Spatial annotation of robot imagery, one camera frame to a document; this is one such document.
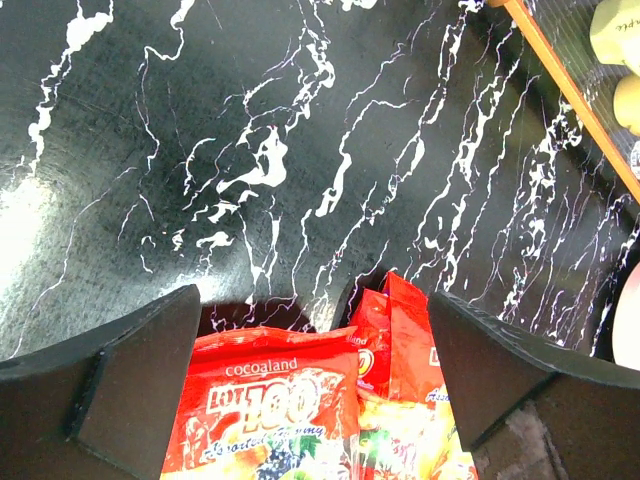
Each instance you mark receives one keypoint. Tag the pink three-tier shelf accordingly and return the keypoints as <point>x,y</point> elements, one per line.
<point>626,324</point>

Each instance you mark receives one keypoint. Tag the pale green mug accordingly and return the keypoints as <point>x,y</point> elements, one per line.
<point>614,33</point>

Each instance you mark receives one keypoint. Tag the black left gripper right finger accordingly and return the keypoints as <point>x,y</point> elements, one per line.
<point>526,408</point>

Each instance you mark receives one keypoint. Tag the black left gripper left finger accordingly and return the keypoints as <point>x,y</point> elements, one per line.
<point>100,405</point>

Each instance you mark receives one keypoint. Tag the brown wooden cup rack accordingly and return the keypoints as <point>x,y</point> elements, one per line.
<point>530,30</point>

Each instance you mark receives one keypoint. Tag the cream yellow mug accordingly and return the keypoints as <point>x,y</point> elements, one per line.
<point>626,104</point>

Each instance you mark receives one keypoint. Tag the red candy bag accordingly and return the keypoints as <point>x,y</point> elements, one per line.
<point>267,403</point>
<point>407,427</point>

